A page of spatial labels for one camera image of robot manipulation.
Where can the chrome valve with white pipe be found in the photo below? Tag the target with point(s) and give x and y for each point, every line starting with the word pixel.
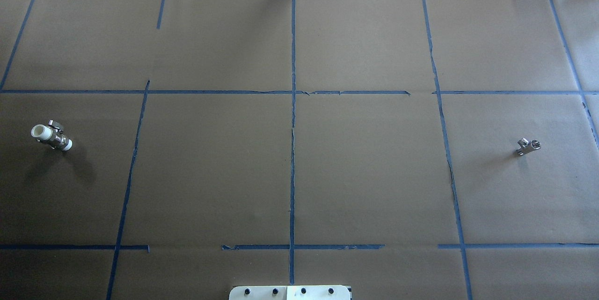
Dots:
pixel 52 134

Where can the small chrome valve fitting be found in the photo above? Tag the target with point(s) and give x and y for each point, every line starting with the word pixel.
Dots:
pixel 527 146

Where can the brown paper table cover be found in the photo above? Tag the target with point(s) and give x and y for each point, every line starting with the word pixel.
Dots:
pixel 365 143

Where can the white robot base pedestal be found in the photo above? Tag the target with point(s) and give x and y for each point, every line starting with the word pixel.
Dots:
pixel 291 292

